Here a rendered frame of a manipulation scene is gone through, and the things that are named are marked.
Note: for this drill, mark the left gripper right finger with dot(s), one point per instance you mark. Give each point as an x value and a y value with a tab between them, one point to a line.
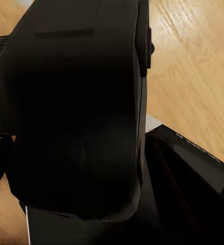
190	210

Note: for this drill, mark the digital camera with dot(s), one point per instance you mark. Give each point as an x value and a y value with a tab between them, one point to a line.
73	90

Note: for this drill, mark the camera tripod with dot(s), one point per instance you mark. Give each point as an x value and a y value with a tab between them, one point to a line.
26	3

